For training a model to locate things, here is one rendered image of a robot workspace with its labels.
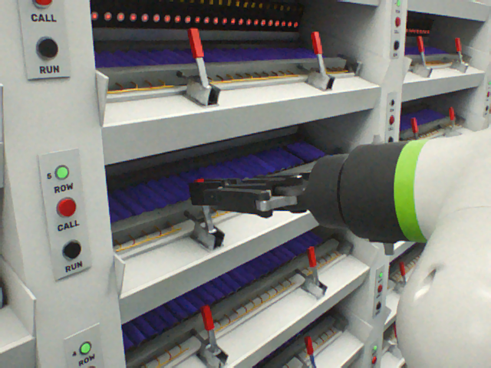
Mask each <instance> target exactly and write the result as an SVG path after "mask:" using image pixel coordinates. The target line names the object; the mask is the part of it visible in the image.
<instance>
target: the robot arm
mask: <svg viewBox="0 0 491 368"><path fill-rule="evenodd" d="M373 137H374V138H373V139H372V140H373V142H372V143H371V144H363V145H359V146H356V147H355V148H354V149H353V150H352V151H351V152H350V154H342V155H330V156H323V157H322V158H320V159H319V160H318V161H317V162H316V163H315V164H314V165H313V167H312V169H311V170H308V171H304V172H290V173H279V174H268V175H262V174H258V175H257V176H256V177H255V178H248V177H245V178H244V179H242V182H241V180H240V178H213V179H204V182H191V183H189V192H190V197H191V201H192V205H217V206H218V207H219V210H222V211H230V212H241V213H247V214H254V215H258V216H259V217H260V218H262V219H269V218H271V216H273V214H272V213H273V211H290V212H291V213H304V212H307V210H308V211H309V212H310V213H311V214H312V215H313V216H314V218H315V221H316V222H317V223H318V224H319V225H321V226H323V227H325V228H341V229H350V230H351V232H352V233H353V234H354V235H355V236H357V237H359V238H364V239H368V241H369V242H372V243H375V242H377V243H382V244H383V246H384V254H385V255H394V254H395V253H394V244H396V243H398V242H418V243H427V244H426V246H425V248H424V250H423V252H422V254H421V256H420V258H419V260H418V262H417V264H416V266H415V267H414V269H413V271H412V273H411V275H410V277H409V278H408V280H407V282H406V284H405V285H404V288H403V290H402V292H401V294H400V298H399V301H398V305H397V314H396V323H395V327H396V334H397V341H398V344H399V347H400V351H401V353H402V355H403V358H404V360H405V362H406V364H407V365H408V367H409V368H491V127H489V128H486V129H484V130H479V131H476V132H472V133H468V134H463V135H459V136H452V137H446V138H439V139H431V140H412V141H403V142H392V143H384V141H381V137H380V134H377V135H373Z"/></svg>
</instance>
